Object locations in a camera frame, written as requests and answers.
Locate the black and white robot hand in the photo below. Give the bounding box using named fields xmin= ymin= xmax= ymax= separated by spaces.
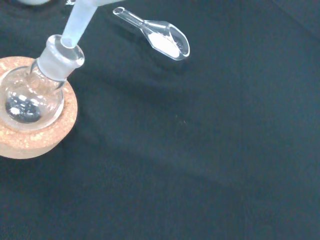
xmin=18 ymin=0 xmax=51 ymax=6

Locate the clear round-bottom glass flask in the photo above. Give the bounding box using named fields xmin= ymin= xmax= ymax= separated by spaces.
xmin=0 ymin=34 xmax=85 ymax=131

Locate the glass weighing funnel with powder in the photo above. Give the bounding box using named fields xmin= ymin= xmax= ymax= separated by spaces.
xmin=112 ymin=6 xmax=191 ymax=62

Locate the black bench cloth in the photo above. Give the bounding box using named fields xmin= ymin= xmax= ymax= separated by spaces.
xmin=0 ymin=0 xmax=320 ymax=240

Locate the brown cork ring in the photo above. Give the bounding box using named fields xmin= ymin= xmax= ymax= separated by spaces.
xmin=0 ymin=56 xmax=80 ymax=160

